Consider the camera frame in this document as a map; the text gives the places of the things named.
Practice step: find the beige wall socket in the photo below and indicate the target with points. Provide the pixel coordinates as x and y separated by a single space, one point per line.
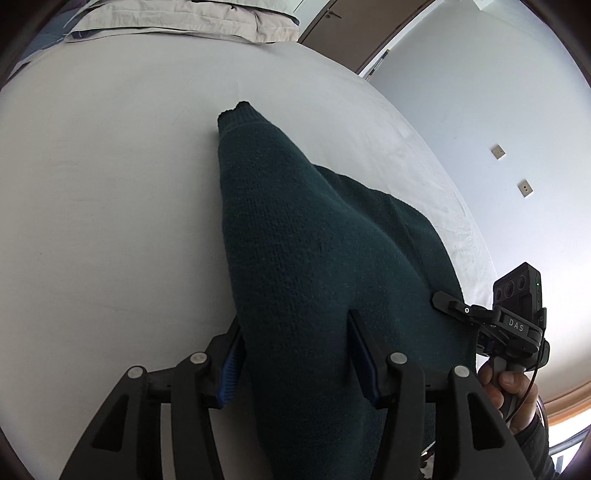
524 188
497 152

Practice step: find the person's right hand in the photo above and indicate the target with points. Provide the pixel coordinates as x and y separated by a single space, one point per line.
519 401

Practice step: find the dark green knit sweater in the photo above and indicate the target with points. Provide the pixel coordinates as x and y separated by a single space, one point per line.
300 258

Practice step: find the plain beige pillow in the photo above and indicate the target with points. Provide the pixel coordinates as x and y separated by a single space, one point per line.
184 21

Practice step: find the brown wooden door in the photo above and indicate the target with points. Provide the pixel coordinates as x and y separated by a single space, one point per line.
360 27

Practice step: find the blue duvet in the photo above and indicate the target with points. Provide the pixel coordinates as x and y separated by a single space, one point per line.
53 34

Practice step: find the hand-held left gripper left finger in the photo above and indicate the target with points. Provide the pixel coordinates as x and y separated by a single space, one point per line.
229 369

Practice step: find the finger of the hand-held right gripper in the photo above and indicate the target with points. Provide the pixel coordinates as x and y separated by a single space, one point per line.
455 307

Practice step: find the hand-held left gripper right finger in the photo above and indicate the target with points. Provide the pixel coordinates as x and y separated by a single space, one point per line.
362 360

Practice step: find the person's right forearm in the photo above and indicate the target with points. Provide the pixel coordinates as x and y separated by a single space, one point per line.
540 450

